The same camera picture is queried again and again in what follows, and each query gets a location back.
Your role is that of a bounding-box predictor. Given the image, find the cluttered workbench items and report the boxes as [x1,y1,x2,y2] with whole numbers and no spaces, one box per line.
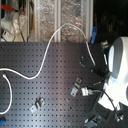
[0,0,34,42]

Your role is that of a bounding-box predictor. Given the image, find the blue cable connector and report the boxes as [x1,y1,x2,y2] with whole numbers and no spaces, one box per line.
[90,26,98,44]

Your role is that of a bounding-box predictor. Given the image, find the white cable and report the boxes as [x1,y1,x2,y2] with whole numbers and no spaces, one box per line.
[0,23,97,115]

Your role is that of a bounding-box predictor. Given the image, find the left metal cable clip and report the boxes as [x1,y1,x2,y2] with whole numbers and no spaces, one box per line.
[30,98,45,113]

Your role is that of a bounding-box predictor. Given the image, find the clear plastic wrapped panel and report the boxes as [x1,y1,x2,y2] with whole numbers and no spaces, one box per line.
[34,0,93,42]

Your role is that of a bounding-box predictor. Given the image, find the blue object bottom left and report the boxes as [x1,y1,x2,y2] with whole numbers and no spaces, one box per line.
[0,117,6,126]

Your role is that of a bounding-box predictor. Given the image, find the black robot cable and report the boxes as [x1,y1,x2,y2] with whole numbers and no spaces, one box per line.
[94,89,124,118]

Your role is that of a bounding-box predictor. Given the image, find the metal bracket bottom edge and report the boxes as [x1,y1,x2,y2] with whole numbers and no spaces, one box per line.
[84,115,102,128]

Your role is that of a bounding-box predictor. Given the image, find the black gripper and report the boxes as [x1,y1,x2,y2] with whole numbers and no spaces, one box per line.
[79,55,107,76]

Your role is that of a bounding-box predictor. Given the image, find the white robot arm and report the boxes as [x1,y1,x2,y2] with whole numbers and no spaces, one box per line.
[80,37,128,111]

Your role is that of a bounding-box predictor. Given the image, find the middle metal cable clip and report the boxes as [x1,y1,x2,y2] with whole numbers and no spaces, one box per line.
[70,77,82,97]

